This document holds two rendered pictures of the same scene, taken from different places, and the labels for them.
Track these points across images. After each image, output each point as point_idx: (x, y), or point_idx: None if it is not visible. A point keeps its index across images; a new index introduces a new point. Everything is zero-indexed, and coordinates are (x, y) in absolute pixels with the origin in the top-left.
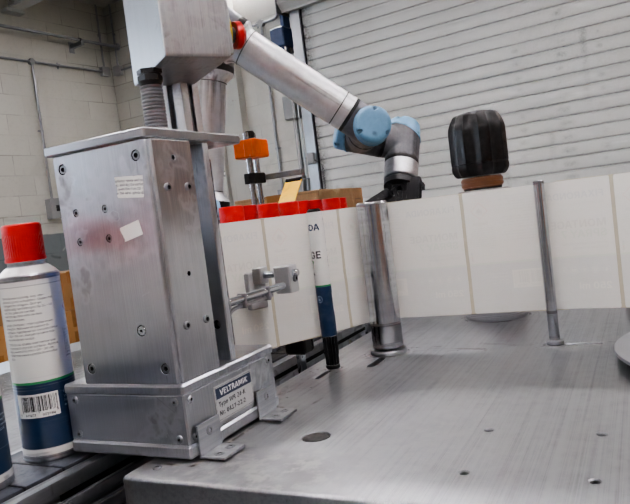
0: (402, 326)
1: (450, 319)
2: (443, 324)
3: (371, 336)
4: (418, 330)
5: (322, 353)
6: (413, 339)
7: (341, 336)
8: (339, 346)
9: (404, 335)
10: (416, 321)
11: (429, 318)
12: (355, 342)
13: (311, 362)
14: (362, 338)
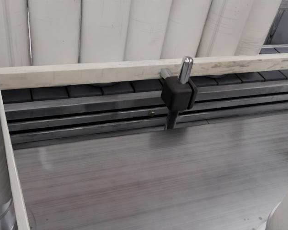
0: (174, 158)
1: (244, 203)
2: (208, 211)
3: (103, 149)
4: (156, 195)
5: (79, 114)
6: (92, 221)
7: (131, 104)
8: (121, 114)
9: (118, 191)
10: (211, 161)
11: (236, 169)
12: (61, 148)
13: (36, 123)
14: (88, 144)
